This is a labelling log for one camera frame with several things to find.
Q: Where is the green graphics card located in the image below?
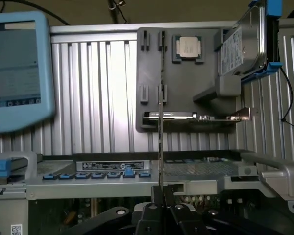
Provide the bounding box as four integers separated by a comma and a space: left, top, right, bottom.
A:
142, 106, 258, 124

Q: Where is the black pendant cable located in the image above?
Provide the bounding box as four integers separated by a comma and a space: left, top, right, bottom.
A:
0, 0, 72, 26

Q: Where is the blue case release latch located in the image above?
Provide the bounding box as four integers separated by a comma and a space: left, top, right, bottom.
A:
0, 158, 12, 181

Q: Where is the grey parts rack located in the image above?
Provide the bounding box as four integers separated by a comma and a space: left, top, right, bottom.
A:
136, 26, 243, 134

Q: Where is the silver CPU chip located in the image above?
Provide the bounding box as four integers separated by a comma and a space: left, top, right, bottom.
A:
175, 36, 204, 61

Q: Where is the blue hard disk caddy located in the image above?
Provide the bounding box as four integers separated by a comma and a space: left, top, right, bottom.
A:
240, 0, 284, 81

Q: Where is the grey power supply unit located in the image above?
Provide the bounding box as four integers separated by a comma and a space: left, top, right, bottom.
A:
0, 199, 64, 235

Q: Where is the light blue teach pendant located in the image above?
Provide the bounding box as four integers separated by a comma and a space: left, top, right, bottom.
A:
0, 11, 56, 135

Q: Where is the silver hard disk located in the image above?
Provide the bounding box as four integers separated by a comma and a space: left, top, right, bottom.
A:
217, 3, 269, 77

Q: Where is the thin black table wire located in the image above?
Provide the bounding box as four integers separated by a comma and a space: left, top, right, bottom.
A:
280, 68, 294, 132

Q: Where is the dark stand pole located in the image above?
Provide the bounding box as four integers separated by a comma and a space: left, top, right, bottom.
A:
107, 0, 130, 24

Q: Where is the open metal PC case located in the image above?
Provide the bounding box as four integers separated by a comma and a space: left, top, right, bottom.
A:
0, 149, 294, 235

